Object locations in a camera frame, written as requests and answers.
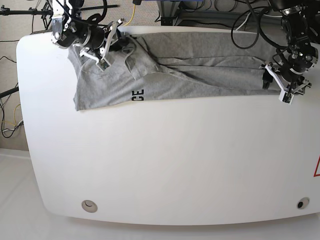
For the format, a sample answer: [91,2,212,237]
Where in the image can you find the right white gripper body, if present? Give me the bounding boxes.
[79,18,124,71]

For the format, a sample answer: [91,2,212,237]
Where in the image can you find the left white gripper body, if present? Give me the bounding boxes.
[260,62,312,103]

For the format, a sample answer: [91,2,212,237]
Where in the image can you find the grey T-shirt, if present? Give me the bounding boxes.
[68,32,280,111]

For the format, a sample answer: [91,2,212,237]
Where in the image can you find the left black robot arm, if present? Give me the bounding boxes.
[231,0,320,104]

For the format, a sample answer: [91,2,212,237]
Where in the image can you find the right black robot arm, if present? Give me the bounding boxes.
[51,0,130,71]

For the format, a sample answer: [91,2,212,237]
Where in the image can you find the black tripod stand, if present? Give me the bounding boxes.
[0,0,53,34]

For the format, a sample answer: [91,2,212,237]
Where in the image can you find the right table grommet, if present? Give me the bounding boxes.
[296,197,310,210]

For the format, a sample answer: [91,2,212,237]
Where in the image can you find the table grommet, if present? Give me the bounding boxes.
[81,200,98,213]
[296,197,310,210]

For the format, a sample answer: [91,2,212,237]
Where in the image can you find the left table grommet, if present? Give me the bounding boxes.
[81,200,98,213]

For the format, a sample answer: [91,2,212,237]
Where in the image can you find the yellow cable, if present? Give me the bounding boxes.
[123,0,141,27]

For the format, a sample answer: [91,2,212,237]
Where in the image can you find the white cable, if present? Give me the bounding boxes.
[234,11,252,32]

